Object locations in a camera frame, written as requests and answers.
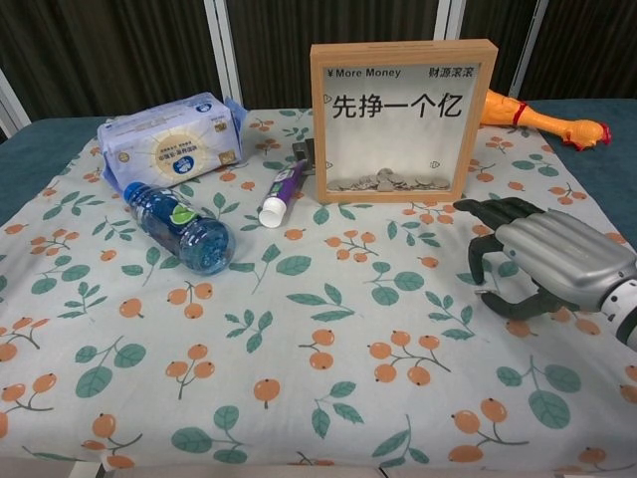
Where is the blue plastic water bottle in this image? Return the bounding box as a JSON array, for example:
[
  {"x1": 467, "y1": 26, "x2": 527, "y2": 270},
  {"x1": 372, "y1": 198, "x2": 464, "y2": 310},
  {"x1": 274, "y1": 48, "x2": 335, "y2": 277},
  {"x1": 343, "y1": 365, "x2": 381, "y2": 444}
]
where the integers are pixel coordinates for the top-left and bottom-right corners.
[{"x1": 122, "y1": 181, "x2": 236, "y2": 277}]

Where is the blue white tissue pack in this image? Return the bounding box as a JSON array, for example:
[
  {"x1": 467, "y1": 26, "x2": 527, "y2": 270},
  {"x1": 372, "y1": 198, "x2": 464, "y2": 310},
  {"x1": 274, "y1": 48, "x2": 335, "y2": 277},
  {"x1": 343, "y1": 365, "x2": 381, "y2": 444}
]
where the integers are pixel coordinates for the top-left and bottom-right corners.
[{"x1": 97, "y1": 91, "x2": 246, "y2": 190}]

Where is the dark folding partition screen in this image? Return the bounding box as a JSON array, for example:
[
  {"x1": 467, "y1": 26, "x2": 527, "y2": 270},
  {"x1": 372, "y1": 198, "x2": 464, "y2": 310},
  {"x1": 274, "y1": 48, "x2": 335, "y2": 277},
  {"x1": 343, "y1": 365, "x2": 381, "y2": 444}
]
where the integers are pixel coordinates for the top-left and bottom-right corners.
[{"x1": 0, "y1": 0, "x2": 637, "y2": 140}]

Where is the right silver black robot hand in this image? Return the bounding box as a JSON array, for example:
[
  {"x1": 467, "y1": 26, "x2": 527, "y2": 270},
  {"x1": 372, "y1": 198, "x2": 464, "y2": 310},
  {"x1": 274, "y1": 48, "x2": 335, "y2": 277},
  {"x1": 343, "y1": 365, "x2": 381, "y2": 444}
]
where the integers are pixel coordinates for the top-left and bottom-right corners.
[{"x1": 453, "y1": 196, "x2": 637, "y2": 321}]

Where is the teal table cover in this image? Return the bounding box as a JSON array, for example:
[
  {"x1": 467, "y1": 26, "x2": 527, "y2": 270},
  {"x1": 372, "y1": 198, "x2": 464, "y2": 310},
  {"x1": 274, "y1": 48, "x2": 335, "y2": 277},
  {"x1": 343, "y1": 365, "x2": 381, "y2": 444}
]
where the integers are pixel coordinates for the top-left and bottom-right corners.
[{"x1": 0, "y1": 98, "x2": 637, "y2": 235}]

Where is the dark grey small box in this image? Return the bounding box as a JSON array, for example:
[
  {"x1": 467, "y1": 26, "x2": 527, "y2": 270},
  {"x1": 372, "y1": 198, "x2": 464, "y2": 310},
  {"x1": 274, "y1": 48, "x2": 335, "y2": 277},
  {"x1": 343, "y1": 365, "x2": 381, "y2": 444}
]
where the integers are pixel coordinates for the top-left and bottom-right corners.
[{"x1": 292, "y1": 138, "x2": 317, "y2": 174}]

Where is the floral orange berry tablecloth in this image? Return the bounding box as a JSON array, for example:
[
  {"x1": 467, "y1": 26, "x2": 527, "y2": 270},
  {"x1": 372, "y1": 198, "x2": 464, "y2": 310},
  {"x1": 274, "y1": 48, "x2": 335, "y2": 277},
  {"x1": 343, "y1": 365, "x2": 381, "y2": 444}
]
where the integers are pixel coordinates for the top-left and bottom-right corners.
[{"x1": 0, "y1": 107, "x2": 637, "y2": 478}]

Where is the wooden money box frame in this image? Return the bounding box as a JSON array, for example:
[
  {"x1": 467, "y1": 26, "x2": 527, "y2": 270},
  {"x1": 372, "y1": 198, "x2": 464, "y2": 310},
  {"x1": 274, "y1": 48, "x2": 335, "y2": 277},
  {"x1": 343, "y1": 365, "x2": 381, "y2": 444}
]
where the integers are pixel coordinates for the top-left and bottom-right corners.
[{"x1": 310, "y1": 39, "x2": 501, "y2": 205}]

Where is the yellow rubber chicken toy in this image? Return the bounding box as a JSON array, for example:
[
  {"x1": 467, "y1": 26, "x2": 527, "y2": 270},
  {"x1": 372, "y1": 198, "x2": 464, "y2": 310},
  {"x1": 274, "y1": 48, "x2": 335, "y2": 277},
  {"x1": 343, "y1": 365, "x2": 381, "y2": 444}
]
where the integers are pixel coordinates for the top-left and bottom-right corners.
[{"x1": 480, "y1": 89, "x2": 613, "y2": 152}]

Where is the purple toothpaste tube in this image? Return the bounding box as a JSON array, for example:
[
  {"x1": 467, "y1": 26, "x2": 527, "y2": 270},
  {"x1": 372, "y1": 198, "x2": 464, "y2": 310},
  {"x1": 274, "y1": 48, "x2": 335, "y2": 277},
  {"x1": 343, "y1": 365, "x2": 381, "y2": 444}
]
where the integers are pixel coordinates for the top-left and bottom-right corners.
[{"x1": 257, "y1": 158, "x2": 309, "y2": 229}]

